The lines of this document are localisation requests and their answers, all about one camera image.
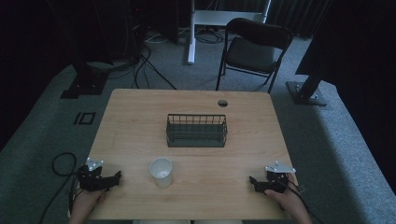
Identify person's right hand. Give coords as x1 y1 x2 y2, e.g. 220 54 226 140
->
263 173 307 216

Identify black folding chair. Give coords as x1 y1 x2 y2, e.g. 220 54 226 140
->
215 17 294 95

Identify black floor outlet plate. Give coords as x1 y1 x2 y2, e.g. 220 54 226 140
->
73 111 97 126

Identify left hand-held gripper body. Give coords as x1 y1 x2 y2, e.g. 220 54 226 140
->
77 157 110 192

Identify white desk frame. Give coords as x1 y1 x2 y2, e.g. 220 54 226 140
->
187 0 273 65

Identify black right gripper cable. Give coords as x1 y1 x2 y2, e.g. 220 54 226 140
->
274 178 325 224

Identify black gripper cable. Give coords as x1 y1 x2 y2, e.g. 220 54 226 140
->
274 178 325 224
37 151 82 224

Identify black slanted stand with base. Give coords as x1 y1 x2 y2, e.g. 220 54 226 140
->
286 27 335 107

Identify white cup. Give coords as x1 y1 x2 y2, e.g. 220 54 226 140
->
148 157 174 189

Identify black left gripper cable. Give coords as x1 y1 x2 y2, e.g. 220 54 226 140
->
37 151 82 224

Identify black stand with base plate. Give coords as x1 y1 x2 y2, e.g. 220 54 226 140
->
59 36 115 100

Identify black wire basket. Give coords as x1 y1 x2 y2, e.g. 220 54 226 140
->
165 113 229 148

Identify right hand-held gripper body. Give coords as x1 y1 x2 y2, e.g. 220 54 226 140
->
263 161 297 194

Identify person's left hand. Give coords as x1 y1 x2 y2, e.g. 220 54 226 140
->
70 188 107 219

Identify black floor cables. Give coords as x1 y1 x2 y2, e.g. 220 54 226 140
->
87 26 225 91

